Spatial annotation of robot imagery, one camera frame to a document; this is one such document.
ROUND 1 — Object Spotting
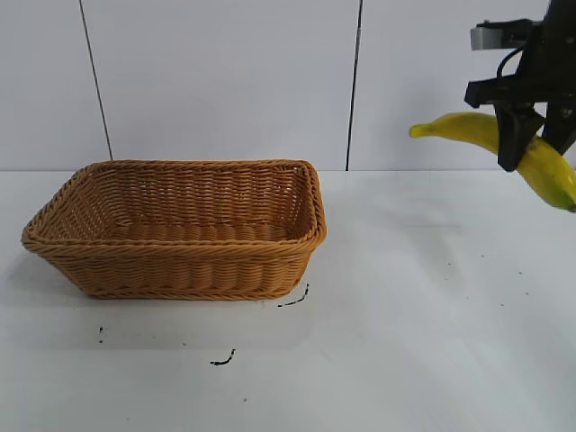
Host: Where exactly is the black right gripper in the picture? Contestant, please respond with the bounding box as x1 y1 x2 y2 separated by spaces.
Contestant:
464 0 576 174

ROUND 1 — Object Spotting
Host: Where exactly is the yellow banana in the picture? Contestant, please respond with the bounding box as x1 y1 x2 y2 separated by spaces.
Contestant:
409 112 576 213

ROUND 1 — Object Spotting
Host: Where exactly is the brown woven wicker basket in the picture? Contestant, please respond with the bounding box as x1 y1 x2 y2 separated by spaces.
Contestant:
21 157 329 302

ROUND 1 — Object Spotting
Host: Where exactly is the black camera cable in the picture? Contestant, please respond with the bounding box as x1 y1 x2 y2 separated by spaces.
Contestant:
495 43 527 82

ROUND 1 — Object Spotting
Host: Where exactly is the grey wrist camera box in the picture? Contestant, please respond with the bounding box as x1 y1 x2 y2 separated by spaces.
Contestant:
469 19 513 51

